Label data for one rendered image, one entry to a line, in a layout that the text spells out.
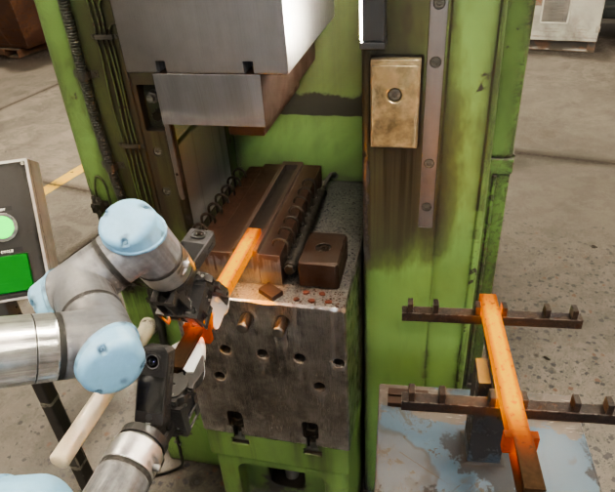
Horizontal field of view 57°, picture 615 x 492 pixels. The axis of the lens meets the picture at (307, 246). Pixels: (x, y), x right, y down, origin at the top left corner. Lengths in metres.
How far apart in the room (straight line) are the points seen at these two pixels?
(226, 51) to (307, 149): 0.62
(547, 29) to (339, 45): 4.90
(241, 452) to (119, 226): 0.96
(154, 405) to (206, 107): 0.52
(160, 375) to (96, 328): 0.21
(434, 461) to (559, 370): 1.31
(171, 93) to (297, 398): 0.73
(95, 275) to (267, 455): 0.92
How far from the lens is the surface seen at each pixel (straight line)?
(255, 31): 0.99
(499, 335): 1.02
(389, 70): 1.09
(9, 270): 1.29
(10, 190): 1.29
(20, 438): 2.40
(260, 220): 1.31
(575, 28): 6.26
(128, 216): 0.76
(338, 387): 1.30
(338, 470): 1.55
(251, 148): 1.63
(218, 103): 1.05
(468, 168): 1.18
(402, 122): 1.12
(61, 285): 0.77
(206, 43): 1.03
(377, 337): 1.45
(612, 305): 2.80
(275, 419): 1.44
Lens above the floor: 1.65
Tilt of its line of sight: 34 degrees down
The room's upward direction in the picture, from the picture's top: 4 degrees counter-clockwise
